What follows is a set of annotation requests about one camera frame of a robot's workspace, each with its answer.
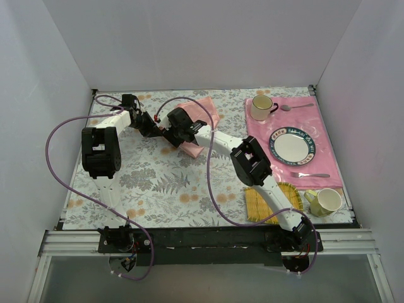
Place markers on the yellow green mug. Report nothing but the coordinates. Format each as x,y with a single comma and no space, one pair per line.
324,202

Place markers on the white mug black rim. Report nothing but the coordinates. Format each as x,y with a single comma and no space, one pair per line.
261,108

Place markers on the floral patterned tablecloth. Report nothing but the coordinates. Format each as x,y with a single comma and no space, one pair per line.
162,186

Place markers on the peach satin napkin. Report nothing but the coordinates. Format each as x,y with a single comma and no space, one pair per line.
204,110

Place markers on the white plate green rim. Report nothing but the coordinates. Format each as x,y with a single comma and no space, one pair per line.
292,146

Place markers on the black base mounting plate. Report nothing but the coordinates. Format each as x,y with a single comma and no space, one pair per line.
207,245

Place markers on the silver fork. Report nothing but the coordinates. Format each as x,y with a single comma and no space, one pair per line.
301,175

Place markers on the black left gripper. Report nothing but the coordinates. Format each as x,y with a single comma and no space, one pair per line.
148,126

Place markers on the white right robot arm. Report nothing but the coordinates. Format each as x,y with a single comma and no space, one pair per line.
251,166

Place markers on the small silver spoon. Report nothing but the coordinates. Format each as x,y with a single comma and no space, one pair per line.
287,108

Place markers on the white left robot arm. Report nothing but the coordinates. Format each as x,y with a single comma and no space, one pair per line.
101,158

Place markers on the aluminium frame rail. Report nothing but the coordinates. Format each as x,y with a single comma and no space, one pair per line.
85,243

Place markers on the pink floral placemat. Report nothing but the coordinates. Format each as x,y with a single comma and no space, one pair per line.
309,120

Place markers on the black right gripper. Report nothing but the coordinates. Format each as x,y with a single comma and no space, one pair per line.
170,136

